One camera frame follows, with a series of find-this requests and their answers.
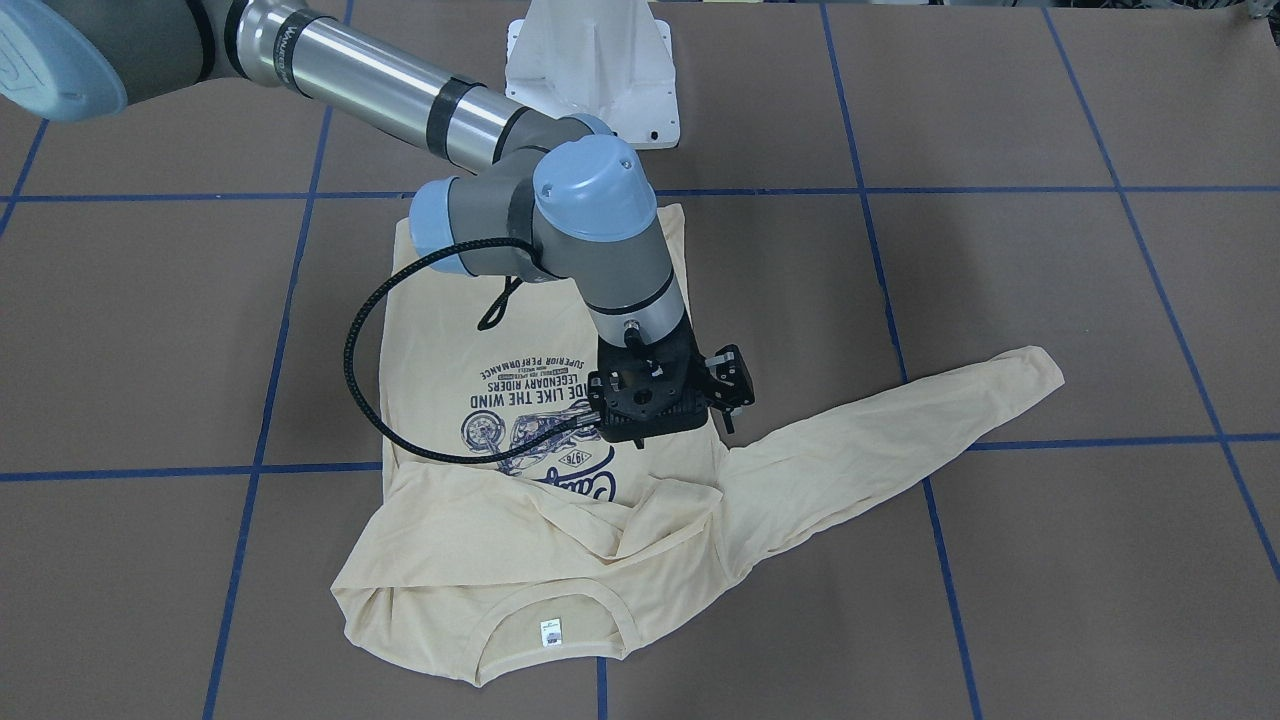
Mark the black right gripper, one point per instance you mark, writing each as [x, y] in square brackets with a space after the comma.
[728, 381]

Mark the cream long-sleeve graphic shirt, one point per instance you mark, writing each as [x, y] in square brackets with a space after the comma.
[581, 548]

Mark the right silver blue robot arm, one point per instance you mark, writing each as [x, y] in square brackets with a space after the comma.
[543, 199]

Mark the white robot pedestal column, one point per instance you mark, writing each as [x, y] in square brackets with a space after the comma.
[612, 60]

